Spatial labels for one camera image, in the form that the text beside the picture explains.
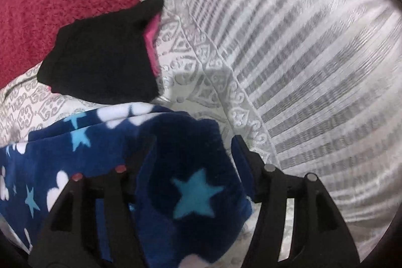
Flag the white grey striped cover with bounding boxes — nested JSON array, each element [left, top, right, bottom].
[[141, 0, 402, 262]]

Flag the blue star print fleece pants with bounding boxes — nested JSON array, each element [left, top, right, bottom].
[[0, 103, 255, 265]]

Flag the white patterned sofa cover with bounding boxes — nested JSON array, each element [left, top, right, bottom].
[[0, 9, 296, 262]]

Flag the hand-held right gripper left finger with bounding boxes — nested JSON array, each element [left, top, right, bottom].
[[28, 133, 158, 268]]

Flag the black folded pants pink lining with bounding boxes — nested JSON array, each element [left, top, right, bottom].
[[37, 0, 165, 105]]

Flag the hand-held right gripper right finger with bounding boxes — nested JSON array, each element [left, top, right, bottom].
[[231, 134, 362, 268]]

